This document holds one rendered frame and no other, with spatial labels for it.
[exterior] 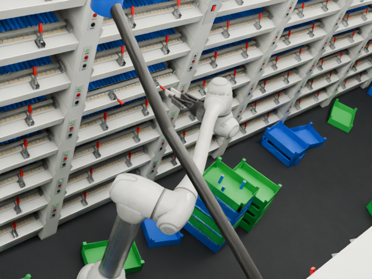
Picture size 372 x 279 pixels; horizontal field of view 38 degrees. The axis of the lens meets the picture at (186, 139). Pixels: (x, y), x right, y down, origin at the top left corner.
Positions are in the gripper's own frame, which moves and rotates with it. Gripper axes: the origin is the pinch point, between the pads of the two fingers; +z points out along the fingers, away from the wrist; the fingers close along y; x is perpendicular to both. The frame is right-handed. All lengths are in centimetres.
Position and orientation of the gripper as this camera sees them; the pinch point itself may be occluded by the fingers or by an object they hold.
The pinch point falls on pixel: (172, 93)
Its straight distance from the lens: 265.7
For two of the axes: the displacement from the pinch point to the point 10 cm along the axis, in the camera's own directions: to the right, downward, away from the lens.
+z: -6.9, -4.6, 5.6
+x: 1.2, -8.4, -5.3
